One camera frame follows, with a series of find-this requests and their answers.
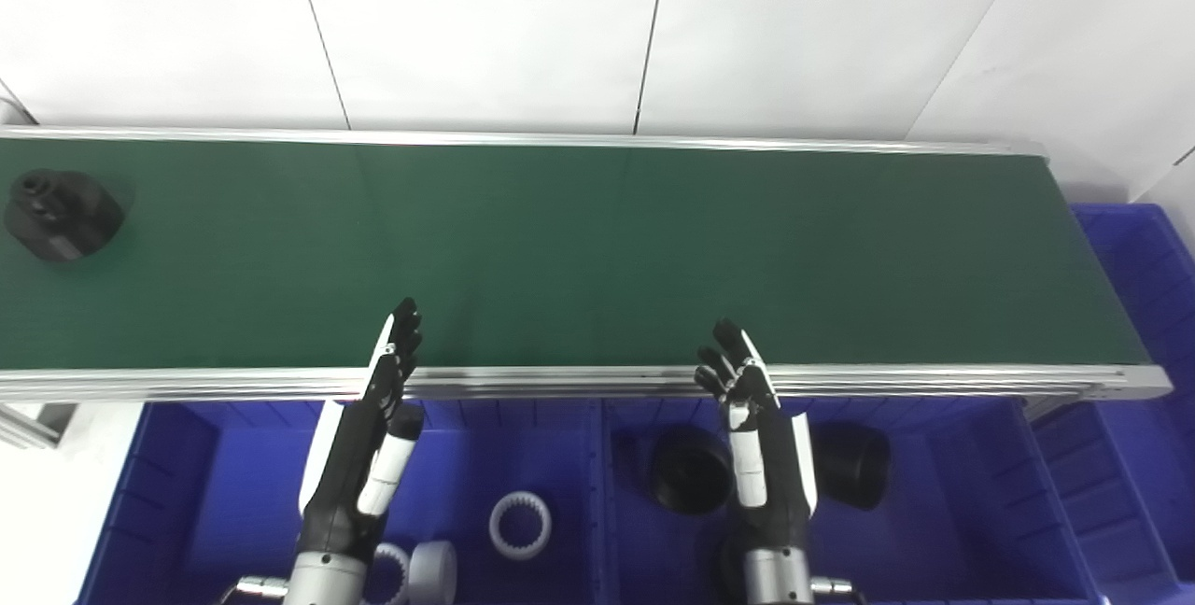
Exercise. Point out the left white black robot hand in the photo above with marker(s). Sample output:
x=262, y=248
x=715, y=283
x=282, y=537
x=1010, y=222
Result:
x=355, y=456

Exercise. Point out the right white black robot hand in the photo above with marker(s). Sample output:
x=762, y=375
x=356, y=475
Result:
x=770, y=465

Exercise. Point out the black round flanged part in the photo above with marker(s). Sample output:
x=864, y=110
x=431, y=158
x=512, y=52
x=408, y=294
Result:
x=65, y=218
x=854, y=465
x=691, y=471

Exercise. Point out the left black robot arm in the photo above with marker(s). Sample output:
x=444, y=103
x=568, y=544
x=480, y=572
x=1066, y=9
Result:
x=325, y=579

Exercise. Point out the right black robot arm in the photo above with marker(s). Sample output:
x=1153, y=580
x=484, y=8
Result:
x=775, y=577

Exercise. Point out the blue bin with white parts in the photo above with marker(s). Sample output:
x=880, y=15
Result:
x=233, y=493

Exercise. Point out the white cylindrical part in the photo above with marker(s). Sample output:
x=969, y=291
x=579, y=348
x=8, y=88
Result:
x=434, y=573

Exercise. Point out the blue bin with black parts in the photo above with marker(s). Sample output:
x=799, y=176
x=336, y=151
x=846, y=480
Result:
x=952, y=493

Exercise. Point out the green conveyor belt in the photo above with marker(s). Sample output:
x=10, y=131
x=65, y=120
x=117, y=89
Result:
x=597, y=250

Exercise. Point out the aluminium conveyor support leg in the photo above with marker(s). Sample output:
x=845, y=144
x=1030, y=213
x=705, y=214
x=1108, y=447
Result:
x=28, y=420

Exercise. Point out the empty blue plastic bin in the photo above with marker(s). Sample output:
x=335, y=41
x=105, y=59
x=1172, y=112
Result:
x=1144, y=400

